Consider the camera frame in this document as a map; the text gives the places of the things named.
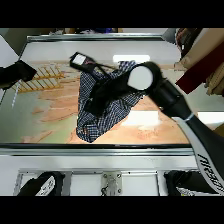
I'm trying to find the olive brown garment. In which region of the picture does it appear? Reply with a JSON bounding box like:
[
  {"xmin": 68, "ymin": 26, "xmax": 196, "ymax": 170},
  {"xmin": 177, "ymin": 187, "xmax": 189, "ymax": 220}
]
[{"xmin": 213, "ymin": 121, "xmax": 224, "ymax": 139}]

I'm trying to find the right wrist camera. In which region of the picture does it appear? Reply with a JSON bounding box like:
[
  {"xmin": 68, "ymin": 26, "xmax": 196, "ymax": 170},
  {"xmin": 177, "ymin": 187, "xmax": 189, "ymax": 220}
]
[{"xmin": 69, "ymin": 51, "xmax": 118, "ymax": 74}]

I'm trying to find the dark blue checked shirt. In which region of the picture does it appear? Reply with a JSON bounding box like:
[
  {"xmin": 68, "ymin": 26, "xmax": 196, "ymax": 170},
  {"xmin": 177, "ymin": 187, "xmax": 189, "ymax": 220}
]
[{"xmin": 75, "ymin": 60, "xmax": 148, "ymax": 144}]

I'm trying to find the tan garment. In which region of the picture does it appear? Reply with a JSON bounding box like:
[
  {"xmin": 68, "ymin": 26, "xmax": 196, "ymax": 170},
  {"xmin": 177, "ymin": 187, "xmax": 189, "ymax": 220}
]
[{"xmin": 204, "ymin": 62, "xmax": 224, "ymax": 98}]

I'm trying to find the dark brown garment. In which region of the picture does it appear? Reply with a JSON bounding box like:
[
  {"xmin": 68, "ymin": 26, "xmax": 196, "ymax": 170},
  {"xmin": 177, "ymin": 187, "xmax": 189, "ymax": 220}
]
[{"xmin": 174, "ymin": 28, "xmax": 203, "ymax": 59}]

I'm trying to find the silver frame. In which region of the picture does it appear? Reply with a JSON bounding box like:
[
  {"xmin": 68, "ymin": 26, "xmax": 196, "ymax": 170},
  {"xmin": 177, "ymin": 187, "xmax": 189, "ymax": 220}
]
[{"xmin": 0, "ymin": 32, "xmax": 224, "ymax": 197}]

